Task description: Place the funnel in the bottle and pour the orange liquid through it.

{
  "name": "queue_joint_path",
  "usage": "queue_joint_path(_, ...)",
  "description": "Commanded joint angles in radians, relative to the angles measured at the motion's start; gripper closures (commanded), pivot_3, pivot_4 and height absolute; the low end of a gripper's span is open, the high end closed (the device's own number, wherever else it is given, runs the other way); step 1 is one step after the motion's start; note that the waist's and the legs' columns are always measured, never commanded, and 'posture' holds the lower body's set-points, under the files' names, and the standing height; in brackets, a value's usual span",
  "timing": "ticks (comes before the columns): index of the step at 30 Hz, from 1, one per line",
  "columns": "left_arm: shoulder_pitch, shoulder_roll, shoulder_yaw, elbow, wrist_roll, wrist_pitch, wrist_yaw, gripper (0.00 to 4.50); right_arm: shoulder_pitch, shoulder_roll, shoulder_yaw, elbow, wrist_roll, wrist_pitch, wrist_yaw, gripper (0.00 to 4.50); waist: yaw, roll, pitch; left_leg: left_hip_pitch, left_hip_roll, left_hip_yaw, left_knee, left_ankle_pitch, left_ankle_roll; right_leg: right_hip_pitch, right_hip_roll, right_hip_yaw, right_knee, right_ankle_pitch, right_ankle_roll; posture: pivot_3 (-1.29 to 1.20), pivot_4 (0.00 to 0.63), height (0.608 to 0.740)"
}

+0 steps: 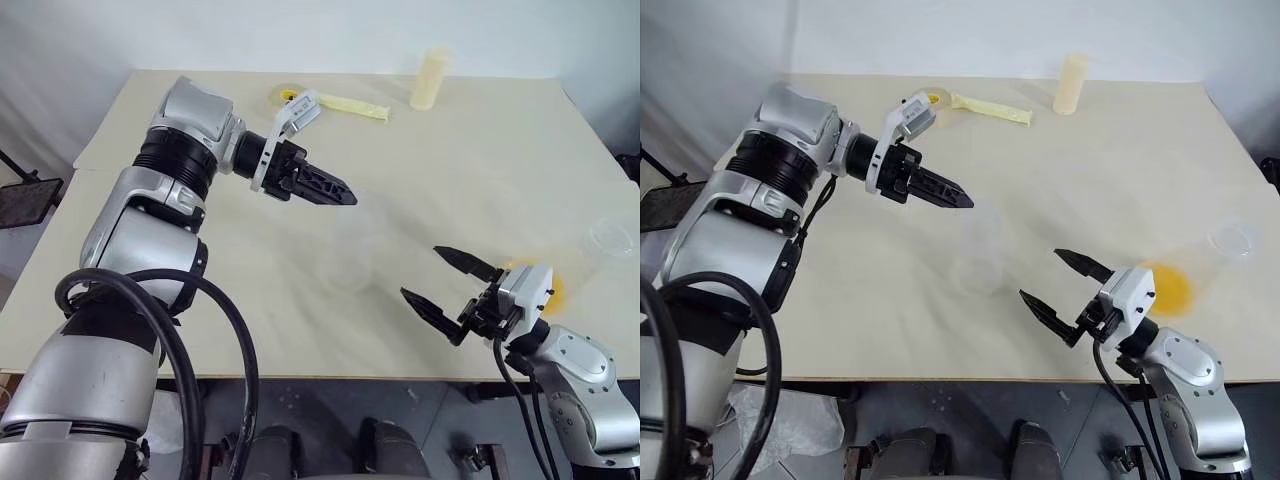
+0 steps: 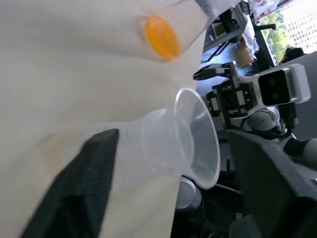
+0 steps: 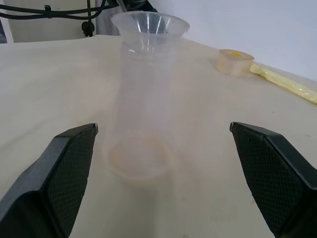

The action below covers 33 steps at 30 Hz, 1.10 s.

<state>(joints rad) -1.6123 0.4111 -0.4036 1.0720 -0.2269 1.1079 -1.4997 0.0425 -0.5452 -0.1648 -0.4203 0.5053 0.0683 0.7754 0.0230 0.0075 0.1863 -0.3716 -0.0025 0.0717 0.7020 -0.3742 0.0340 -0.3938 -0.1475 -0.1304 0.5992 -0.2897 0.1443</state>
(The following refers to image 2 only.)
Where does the clear cup of orange liquid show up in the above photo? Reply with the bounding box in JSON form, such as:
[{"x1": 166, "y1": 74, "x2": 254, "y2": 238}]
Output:
[{"x1": 135, "y1": 12, "x2": 206, "y2": 64}]

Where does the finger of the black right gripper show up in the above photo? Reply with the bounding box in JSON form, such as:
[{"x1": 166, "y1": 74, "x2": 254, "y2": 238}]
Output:
[{"x1": 193, "y1": 62, "x2": 233, "y2": 81}]

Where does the brown cardboard box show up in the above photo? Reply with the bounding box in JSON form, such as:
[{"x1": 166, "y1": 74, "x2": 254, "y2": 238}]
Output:
[{"x1": 234, "y1": 40, "x2": 256, "y2": 69}]

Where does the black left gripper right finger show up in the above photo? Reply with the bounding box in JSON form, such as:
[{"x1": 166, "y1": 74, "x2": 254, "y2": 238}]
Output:
[{"x1": 229, "y1": 128, "x2": 317, "y2": 238}]

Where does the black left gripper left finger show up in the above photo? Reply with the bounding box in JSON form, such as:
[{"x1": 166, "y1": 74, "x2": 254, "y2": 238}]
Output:
[{"x1": 21, "y1": 128, "x2": 120, "y2": 238}]

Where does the dark-haired person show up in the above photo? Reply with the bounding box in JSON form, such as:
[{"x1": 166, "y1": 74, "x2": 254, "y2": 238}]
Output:
[{"x1": 279, "y1": 46, "x2": 307, "y2": 65}]

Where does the black stand post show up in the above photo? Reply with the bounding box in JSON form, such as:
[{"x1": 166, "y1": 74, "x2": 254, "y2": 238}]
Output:
[{"x1": 247, "y1": 9, "x2": 276, "y2": 75}]

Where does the clear plastic funnel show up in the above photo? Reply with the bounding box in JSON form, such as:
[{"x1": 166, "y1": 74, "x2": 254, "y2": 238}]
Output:
[{"x1": 172, "y1": 87, "x2": 221, "y2": 190}]

